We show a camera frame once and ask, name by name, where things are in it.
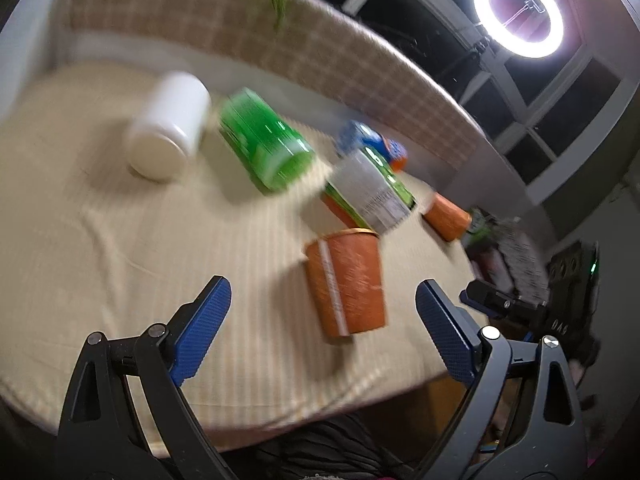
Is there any striped yellow table cloth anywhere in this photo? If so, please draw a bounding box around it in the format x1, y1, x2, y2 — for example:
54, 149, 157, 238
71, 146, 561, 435
1, 63, 472, 449

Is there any orange paper cup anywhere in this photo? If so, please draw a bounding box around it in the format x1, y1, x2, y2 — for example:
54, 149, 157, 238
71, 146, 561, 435
422, 193, 472, 242
305, 228, 386, 339

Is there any green snack carton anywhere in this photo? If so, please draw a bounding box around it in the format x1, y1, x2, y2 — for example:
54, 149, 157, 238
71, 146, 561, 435
322, 146, 416, 235

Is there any ring light on tripod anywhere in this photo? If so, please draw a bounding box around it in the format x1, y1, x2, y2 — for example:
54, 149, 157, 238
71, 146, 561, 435
439, 0, 566, 86

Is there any plaid brown sill cloth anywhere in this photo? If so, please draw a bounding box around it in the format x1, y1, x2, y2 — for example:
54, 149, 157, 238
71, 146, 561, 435
63, 0, 485, 169

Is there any green plastic cup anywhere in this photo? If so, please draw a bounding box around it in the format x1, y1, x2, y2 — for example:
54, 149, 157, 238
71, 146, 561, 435
219, 88, 314, 192

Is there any green printed box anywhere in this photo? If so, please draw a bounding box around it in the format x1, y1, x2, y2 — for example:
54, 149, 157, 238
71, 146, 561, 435
461, 207, 497, 249

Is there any white plastic jar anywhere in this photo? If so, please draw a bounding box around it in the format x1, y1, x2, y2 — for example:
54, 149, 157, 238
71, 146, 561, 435
124, 70, 212, 182

